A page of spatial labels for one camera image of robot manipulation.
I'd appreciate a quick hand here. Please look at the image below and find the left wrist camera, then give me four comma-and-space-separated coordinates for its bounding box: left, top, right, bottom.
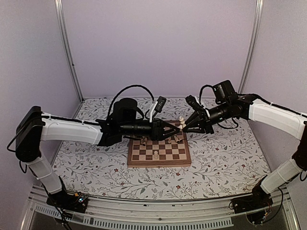
149, 96, 166, 123

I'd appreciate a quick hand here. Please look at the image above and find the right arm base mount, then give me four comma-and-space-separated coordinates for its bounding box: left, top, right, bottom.
229, 186, 273, 225

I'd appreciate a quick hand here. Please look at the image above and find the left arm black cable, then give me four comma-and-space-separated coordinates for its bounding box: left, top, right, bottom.
107, 85, 155, 118

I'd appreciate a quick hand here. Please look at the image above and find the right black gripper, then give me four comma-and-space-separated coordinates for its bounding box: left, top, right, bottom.
182, 102, 231, 134

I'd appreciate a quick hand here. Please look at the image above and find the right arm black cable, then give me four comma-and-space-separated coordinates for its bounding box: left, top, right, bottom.
199, 84, 216, 106

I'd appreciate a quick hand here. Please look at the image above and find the right aluminium frame post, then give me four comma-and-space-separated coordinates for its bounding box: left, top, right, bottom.
238, 0, 264, 93

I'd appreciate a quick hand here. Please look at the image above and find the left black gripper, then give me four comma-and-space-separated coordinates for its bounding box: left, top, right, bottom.
120, 118, 180, 141

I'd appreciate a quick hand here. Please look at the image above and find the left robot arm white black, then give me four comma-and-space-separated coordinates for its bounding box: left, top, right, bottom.
11, 98, 180, 208

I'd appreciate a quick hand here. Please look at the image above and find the lying light bishop piece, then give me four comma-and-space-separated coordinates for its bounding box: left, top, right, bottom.
174, 135, 181, 143

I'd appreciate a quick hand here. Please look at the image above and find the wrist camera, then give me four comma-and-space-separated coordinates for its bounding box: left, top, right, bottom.
149, 96, 166, 123
185, 95, 204, 111

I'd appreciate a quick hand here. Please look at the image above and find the aluminium frame post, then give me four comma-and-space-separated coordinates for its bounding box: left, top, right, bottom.
238, 0, 264, 93
54, 0, 84, 101

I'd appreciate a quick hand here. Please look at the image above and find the light wooden king piece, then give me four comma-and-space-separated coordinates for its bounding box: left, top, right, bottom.
153, 150, 159, 161

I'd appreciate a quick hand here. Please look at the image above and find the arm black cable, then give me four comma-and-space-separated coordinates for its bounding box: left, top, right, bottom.
199, 84, 216, 106
107, 85, 155, 118

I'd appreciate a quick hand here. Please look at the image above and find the light wooden queen piece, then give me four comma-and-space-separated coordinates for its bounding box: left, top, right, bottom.
178, 116, 186, 130

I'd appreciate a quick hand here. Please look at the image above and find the wooden chess board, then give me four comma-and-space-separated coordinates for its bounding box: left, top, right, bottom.
127, 131, 191, 168

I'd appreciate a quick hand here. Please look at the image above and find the floral patterned table mat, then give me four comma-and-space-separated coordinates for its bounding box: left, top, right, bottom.
43, 97, 273, 201

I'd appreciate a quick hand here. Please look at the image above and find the aluminium front rail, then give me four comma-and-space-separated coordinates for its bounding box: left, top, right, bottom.
21, 186, 300, 230

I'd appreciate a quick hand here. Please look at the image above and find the left aluminium frame post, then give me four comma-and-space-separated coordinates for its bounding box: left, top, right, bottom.
54, 0, 84, 101

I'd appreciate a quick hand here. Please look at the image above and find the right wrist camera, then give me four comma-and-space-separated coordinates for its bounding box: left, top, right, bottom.
185, 95, 204, 111

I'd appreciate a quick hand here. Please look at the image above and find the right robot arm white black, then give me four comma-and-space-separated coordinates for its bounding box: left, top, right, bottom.
183, 80, 307, 209

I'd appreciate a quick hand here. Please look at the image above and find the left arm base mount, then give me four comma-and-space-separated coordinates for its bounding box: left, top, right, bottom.
44, 187, 88, 213

